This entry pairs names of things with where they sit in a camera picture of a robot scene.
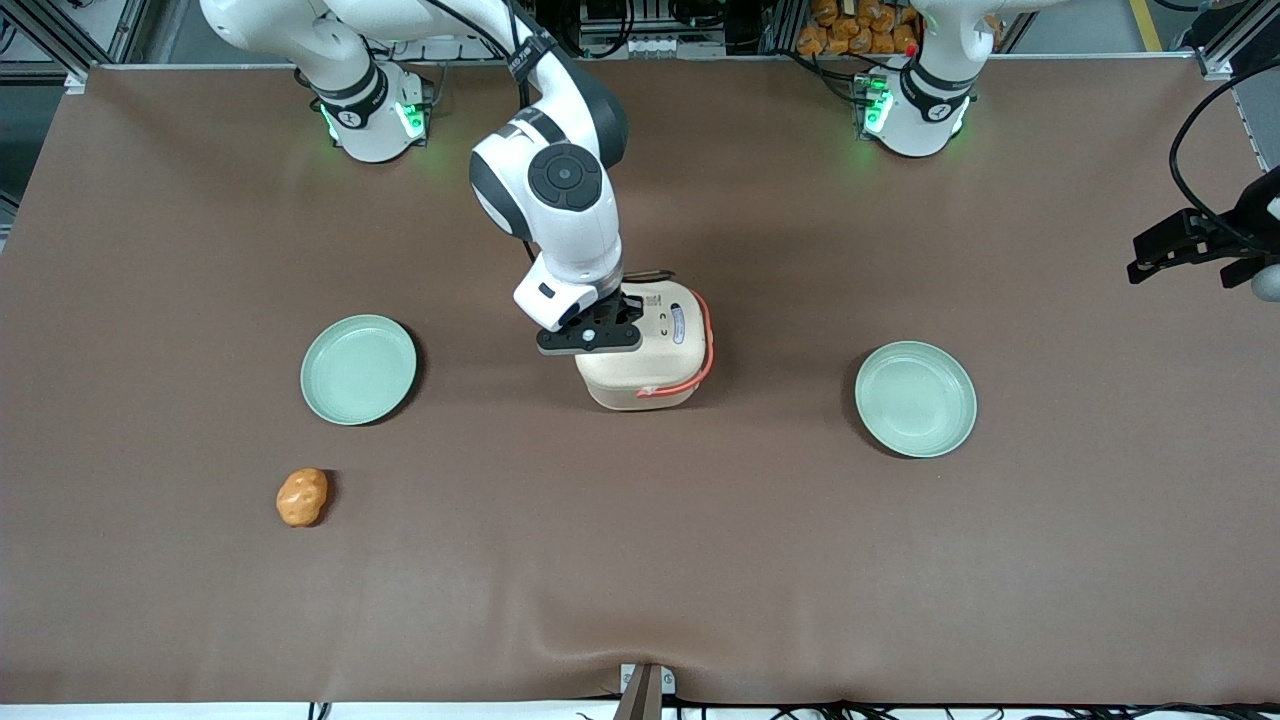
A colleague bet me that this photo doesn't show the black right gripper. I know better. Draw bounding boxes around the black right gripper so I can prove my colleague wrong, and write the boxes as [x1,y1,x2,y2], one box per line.
[536,287,647,358]

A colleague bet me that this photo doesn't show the aluminium frame post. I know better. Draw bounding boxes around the aluminium frame post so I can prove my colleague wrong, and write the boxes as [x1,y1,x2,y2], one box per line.
[1195,0,1280,83]
[0,0,153,96]

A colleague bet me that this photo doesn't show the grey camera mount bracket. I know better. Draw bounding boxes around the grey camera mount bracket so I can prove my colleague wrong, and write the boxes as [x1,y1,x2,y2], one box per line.
[615,662,677,720]

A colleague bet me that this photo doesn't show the pale green round plate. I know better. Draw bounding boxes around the pale green round plate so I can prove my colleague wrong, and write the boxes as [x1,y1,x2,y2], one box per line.
[854,341,978,459]
[300,314,418,427]

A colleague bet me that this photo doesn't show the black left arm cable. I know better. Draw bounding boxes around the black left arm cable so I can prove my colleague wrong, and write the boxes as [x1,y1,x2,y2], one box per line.
[1169,60,1280,251]

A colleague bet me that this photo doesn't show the brown table mat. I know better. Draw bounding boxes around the brown table mat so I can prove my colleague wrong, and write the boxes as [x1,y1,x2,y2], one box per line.
[0,55,1280,707]

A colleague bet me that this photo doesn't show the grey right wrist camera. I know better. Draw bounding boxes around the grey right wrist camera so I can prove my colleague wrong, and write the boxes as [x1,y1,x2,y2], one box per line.
[513,255,603,333]

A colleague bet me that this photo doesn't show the orange bumpy bread roll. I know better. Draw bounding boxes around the orange bumpy bread roll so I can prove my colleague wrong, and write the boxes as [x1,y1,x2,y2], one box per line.
[276,467,330,528]

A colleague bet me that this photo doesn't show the bag of orange bread rolls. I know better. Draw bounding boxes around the bag of orange bread rolls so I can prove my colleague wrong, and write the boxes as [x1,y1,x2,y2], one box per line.
[797,0,922,57]

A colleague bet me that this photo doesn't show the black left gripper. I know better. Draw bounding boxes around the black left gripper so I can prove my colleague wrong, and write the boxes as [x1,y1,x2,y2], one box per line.
[1128,168,1280,290]

